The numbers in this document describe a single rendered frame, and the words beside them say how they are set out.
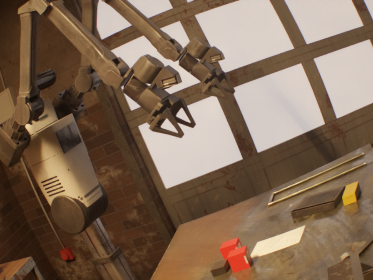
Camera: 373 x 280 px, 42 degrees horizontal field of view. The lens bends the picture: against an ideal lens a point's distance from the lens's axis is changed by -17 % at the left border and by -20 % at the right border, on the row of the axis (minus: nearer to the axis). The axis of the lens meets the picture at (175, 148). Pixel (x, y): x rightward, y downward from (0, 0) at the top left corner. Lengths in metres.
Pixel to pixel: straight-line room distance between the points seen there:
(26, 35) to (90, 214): 0.71
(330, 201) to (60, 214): 1.00
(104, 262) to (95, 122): 1.92
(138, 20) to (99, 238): 0.80
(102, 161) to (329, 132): 1.57
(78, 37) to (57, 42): 2.29
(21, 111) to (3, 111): 2.29
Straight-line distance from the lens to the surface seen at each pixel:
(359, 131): 3.80
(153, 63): 1.52
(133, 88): 1.55
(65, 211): 1.98
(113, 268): 2.06
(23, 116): 1.74
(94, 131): 3.86
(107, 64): 1.56
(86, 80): 2.10
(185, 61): 1.96
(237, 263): 1.34
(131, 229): 3.99
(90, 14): 2.09
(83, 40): 1.60
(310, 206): 1.49
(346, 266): 0.76
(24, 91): 1.74
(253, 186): 3.84
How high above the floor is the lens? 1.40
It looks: 8 degrees down
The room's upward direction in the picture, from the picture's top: 24 degrees counter-clockwise
